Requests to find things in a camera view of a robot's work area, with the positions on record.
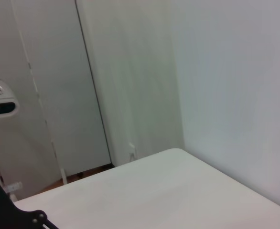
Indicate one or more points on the white power socket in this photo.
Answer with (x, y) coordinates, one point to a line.
(14, 187)

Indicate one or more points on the white depth camera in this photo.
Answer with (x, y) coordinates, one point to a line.
(1, 95)

